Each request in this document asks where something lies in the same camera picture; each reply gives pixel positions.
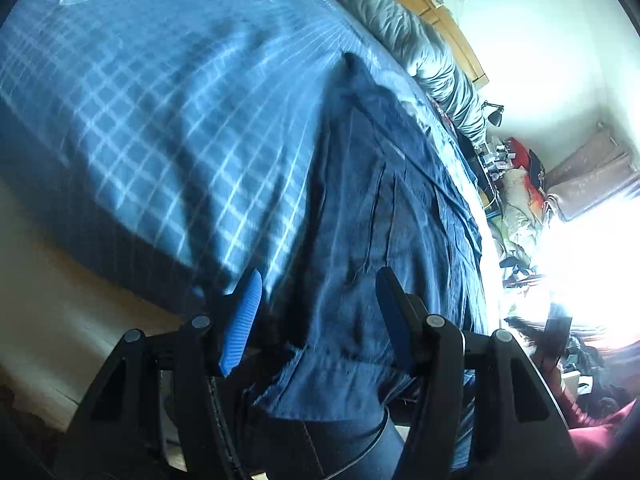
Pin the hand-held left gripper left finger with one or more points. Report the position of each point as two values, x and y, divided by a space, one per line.
242 322

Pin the wooden headboard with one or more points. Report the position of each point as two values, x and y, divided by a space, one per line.
462 45

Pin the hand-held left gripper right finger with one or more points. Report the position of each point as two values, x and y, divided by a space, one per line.
394 320

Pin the dark clothes pile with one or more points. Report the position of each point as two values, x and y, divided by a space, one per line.
585 360

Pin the shiny beige fabric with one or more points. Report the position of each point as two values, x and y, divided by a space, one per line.
590 185

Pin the grey quilt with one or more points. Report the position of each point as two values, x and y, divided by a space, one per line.
400 25

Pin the dark red cloth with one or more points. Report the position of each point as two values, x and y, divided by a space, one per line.
595 425

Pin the blue checked bed sheet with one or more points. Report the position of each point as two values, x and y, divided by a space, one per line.
150 110

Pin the dark blue garment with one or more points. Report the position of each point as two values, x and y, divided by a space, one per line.
400 210

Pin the pile of colourful bedding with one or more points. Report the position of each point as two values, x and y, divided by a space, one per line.
520 200

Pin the black desk lamp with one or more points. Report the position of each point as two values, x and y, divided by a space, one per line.
495 117

